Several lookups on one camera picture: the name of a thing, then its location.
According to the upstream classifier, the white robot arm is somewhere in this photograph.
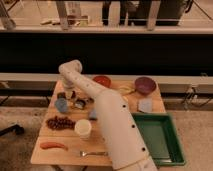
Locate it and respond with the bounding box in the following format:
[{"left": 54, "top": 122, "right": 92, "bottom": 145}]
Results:
[{"left": 59, "top": 60, "right": 158, "bottom": 171}]

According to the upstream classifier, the blue eraser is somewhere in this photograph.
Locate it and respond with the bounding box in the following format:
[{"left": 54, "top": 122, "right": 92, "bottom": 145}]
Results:
[{"left": 88, "top": 109, "right": 97, "bottom": 120}]

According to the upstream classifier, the blue cup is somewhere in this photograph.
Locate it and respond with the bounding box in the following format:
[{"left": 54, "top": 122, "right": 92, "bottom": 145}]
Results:
[{"left": 55, "top": 98, "right": 68, "bottom": 113}]

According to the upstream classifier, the small dark toy item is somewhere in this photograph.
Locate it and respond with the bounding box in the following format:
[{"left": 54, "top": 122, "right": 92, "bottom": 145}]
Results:
[{"left": 73, "top": 98, "right": 94, "bottom": 110}]

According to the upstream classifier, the bunch of red grapes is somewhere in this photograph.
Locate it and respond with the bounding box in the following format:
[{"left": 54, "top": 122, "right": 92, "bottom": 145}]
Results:
[{"left": 46, "top": 116, "right": 75, "bottom": 130}]

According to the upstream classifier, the white cup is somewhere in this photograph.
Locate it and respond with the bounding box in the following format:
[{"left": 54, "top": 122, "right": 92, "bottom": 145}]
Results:
[{"left": 74, "top": 119, "right": 92, "bottom": 140}]

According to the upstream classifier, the red bowl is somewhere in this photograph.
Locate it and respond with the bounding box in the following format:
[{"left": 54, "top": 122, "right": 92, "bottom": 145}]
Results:
[{"left": 93, "top": 75, "right": 111, "bottom": 88}]

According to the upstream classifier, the wooden table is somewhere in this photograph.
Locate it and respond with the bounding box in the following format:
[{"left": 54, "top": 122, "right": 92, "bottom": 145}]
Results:
[{"left": 30, "top": 79, "right": 167, "bottom": 168}]

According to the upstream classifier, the yellow banana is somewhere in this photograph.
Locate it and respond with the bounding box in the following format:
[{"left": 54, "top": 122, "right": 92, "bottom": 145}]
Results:
[{"left": 118, "top": 86, "right": 134, "bottom": 95}]

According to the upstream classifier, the silver fork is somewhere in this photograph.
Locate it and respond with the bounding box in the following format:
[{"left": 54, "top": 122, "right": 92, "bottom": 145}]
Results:
[{"left": 79, "top": 151, "right": 108, "bottom": 157}]

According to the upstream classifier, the black object on floor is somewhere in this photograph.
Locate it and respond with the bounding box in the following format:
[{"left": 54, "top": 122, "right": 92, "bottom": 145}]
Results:
[{"left": 0, "top": 124, "right": 25, "bottom": 136}]

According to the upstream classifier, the purple bowl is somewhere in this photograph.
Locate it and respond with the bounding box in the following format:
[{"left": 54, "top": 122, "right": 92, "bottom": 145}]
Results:
[{"left": 135, "top": 77, "right": 157, "bottom": 95}]

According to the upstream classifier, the grey blue sponge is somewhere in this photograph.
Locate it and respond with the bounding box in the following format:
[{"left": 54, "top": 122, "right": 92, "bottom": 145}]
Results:
[{"left": 138, "top": 98, "right": 152, "bottom": 113}]

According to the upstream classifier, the green plastic tray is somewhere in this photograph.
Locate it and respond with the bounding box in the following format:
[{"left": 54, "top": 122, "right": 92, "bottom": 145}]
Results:
[{"left": 133, "top": 114, "right": 186, "bottom": 167}]

